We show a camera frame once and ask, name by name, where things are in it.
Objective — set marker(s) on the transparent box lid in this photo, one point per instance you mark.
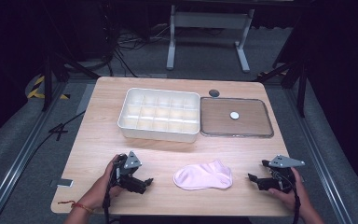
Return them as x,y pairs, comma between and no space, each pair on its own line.
220,124

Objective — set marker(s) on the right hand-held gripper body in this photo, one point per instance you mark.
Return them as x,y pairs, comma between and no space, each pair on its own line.
284,161

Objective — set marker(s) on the yellow black hazard tape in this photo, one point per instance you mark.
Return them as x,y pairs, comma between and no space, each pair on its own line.
34,91

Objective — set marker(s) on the person's left hand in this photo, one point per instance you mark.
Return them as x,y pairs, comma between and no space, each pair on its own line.
101,193

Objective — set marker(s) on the white divided storage box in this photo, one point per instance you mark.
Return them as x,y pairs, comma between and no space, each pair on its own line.
158,134

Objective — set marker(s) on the person's right hand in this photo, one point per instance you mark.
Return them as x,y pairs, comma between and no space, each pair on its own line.
298,199

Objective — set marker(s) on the white round disc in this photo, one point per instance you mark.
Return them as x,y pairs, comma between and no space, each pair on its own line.
234,115

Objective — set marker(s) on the grey tape piece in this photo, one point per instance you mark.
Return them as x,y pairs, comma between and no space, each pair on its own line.
62,183

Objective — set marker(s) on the white metal desk frame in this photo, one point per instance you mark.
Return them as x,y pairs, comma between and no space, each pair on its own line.
209,20

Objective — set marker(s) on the pink sock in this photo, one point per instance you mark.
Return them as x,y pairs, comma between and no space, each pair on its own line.
202,177

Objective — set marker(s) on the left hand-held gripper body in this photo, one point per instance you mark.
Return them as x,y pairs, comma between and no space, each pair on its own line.
133,160

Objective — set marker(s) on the black metal stand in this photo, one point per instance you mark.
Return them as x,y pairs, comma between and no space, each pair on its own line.
301,90
47,87

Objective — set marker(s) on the aluminium floor rail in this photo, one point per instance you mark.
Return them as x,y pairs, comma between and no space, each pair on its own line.
18,165
320,161

